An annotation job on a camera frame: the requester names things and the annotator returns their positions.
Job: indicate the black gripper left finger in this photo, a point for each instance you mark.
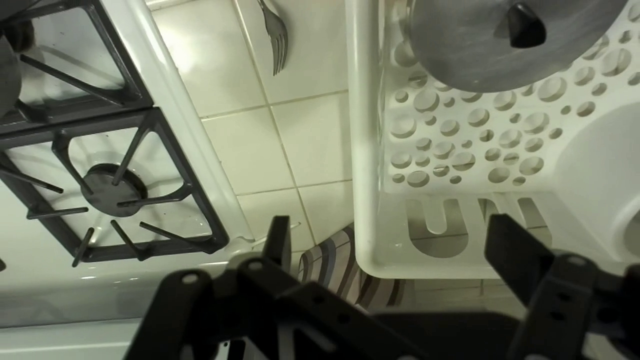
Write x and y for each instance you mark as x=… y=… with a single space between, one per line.
x=266 y=313

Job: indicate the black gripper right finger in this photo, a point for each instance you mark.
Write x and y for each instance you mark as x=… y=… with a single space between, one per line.
x=552 y=300

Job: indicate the silver metal spoons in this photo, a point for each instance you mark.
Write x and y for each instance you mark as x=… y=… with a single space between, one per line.
x=279 y=37

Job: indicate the white plastic dish rack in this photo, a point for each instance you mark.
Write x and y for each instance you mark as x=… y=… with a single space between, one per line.
x=480 y=153

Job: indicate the black stove grate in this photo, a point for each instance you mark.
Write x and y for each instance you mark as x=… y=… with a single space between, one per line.
x=192 y=201

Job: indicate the white gas stove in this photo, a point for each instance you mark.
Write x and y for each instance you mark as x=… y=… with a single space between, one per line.
x=73 y=286

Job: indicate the metal pot lid black knob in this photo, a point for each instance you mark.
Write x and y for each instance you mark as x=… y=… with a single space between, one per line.
x=480 y=53

